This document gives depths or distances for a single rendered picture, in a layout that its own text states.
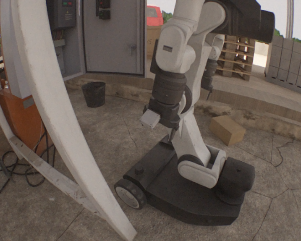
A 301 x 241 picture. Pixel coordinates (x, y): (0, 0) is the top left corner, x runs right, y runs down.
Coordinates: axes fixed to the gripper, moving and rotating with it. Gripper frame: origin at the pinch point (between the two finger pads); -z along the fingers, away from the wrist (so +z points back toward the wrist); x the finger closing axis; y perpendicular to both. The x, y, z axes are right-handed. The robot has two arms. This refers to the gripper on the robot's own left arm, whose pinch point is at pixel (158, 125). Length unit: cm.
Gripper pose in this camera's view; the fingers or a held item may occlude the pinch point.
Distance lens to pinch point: 51.9
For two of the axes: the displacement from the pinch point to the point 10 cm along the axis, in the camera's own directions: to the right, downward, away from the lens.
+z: 1.7, -7.9, -5.9
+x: -8.1, -4.5, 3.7
